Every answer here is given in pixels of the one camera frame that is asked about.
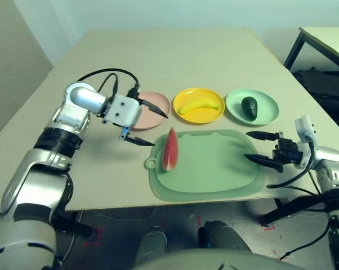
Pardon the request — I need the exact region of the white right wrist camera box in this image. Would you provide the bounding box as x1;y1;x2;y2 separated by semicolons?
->
294;114;318;169

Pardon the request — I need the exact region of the side table with black frame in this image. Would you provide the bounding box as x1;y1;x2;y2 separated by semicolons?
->
283;26;339;74

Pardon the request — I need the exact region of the grey robot torso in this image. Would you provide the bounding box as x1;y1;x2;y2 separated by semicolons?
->
131;247;302;270

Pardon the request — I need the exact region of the pink round plate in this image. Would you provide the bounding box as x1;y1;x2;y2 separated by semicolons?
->
130;91;172;131

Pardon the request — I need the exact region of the grey robot left foot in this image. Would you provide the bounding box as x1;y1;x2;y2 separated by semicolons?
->
134;224;168;267

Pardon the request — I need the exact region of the mint green round plate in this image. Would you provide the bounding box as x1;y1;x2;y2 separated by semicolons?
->
225;88;280;125

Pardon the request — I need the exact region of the black main table leg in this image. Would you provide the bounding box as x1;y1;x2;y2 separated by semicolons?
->
52;210;99;240
261;193;332;228

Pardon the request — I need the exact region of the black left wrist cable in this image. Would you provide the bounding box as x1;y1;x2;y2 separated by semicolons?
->
77;67;141;98
97;73;119;99

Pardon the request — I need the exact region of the dark robot right foot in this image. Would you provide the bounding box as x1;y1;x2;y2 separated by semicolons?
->
197;220;253;254

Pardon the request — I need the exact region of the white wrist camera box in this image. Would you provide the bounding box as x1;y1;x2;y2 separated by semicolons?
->
103;94;142;131
294;114;318;169

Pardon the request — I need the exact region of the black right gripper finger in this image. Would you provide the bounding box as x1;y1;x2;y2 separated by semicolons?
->
246;130;280;141
243;154;284;173

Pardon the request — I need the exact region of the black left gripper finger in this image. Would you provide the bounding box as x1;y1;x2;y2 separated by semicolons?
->
126;135;156;146
138;98;170;118

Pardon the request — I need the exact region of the yellow toy banana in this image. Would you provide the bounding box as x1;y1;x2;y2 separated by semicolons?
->
177;98;221;115

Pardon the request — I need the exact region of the yellow round plate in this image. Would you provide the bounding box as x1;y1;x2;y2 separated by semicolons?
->
173;87;225;124

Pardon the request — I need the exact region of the red watermelon slice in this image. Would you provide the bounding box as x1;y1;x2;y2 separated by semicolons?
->
161;127;179;172

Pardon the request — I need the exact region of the green cutting board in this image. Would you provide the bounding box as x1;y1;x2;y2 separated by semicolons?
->
144;128;266;203

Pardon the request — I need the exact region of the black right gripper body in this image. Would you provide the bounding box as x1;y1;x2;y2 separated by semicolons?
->
272;132;300;167

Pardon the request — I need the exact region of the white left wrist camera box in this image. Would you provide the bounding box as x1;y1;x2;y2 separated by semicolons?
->
103;94;142;131

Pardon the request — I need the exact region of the dark green avocado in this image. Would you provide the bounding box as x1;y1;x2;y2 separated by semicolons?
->
240;96;258;122

